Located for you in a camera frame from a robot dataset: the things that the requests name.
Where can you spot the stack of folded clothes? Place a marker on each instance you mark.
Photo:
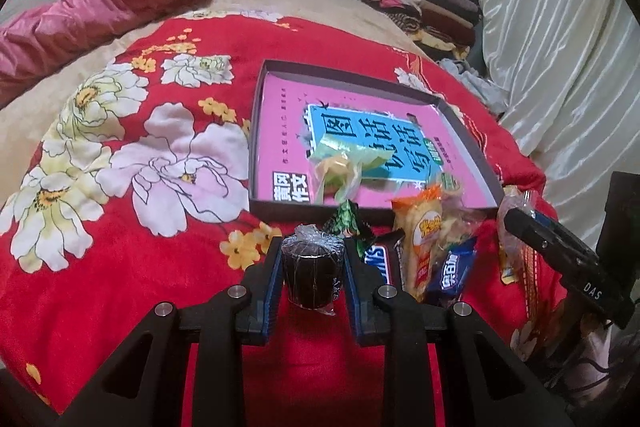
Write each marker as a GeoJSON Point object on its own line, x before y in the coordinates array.
{"type": "Point", "coordinates": [440, 28]}

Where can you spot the grey shallow box tray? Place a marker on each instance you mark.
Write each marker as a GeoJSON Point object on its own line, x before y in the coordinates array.
{"type": "Point", "coordinates": [290, 212]}

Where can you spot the Snickers bar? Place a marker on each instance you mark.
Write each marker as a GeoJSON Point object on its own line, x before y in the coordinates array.
{"type": "Point", "coordinates": [385, 255]}

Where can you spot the blue Oreo packet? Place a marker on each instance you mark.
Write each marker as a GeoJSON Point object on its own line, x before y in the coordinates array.
{"type": "Point", "coordinates": [452, 273]}

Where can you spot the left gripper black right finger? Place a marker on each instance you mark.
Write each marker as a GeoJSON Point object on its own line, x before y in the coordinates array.
{"type": "Point", "coordinates": [441, 364]}

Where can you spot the grey crumpled clothes pile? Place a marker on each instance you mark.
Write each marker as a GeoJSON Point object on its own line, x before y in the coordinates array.
{"type": "Point", "coordinates": [493, 97]}

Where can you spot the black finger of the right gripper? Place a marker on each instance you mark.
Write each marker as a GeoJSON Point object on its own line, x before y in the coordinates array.
{"type": "Point", "coordinates": [552, 230]}
{"type": "Point", "coordinates": [559, 247]}

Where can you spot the green cartoon snack packet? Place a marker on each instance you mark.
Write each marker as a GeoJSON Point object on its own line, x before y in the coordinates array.
{"type": "Point", "coordinates": [347, 221]}

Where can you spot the green milk candy packet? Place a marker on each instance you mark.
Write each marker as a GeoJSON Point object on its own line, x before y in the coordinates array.
{"type": "Point", "coordinates": [338, 169]}

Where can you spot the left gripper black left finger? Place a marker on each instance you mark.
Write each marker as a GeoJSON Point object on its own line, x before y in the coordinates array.
{"type": "Point", "coordinates": [142, 382]}

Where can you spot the round cake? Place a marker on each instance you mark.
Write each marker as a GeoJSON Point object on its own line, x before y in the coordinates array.
{"type": "Point", "coordinates": [459, 223]}

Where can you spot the dark chocolate cake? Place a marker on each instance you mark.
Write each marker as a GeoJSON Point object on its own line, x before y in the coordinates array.
{"type": "Point", "coordinates": [312, 264]}

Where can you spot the beige bed sheet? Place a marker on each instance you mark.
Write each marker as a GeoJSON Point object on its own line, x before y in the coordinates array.
{"type": "Point", "coordinates": [26, 119]}

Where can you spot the pink Chinese book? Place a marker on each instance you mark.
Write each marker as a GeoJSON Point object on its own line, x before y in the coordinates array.
{"type": "Point", "coordinates": [294, 112]}

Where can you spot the orange bread snack packet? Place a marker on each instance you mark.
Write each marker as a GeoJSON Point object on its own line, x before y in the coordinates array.
{"type": "Point", "coordinates": [420, 218]}

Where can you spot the white satin curtain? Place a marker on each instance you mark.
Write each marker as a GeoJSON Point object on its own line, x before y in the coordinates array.
{"type": "Point", "coordinates": [572, 71]}

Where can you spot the pink satin quilt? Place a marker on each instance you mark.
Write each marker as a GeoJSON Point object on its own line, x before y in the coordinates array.
{"type": "Point", "coordinates": [42, 40]}

